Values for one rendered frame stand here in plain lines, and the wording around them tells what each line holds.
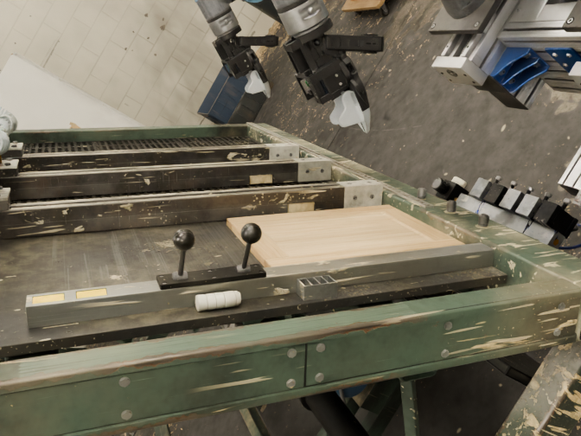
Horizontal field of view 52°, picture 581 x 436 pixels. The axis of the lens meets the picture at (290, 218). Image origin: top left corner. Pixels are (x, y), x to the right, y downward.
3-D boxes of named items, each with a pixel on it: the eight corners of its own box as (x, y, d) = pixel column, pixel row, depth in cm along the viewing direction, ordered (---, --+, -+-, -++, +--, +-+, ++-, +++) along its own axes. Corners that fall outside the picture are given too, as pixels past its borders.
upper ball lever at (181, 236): (191, 288, 109) (198, 239, 99) (170, 290, 107) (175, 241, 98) (188, 272, 111) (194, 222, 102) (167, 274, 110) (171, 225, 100)
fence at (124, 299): (492, 266, 132) (494, 249, 130) (28, 329, 99) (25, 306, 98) (478, 259, 136) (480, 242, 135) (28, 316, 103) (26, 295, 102)
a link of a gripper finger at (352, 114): (346, 145, 107) (324, 100, 103) (372, 128, 108) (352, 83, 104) (354, 148, 104) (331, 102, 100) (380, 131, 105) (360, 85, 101)
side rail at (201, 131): (247, 147, 300) (247, 125, 297) (9, 157, 262) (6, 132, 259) (243, 144, 307) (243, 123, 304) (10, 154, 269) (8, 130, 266)
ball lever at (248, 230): (253, 280, 113) (265, 233, 104) (234, 282, 112) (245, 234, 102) (249, 265, 115) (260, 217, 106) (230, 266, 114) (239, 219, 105)
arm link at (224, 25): (227, 10, 163) (236, 9, 155) (236, 25, 164) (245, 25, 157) (205, 24, 161) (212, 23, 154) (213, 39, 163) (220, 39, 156)
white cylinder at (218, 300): (198, 314, 105) (241, 308, 108) (198, 298, 104) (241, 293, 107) (194, 307, 108) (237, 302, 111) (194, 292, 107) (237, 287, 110)
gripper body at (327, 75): (308, 103, 106) (277, 41, 101) (347, 79, 107) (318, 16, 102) (325, 108, 99) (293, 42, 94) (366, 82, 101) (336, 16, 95)
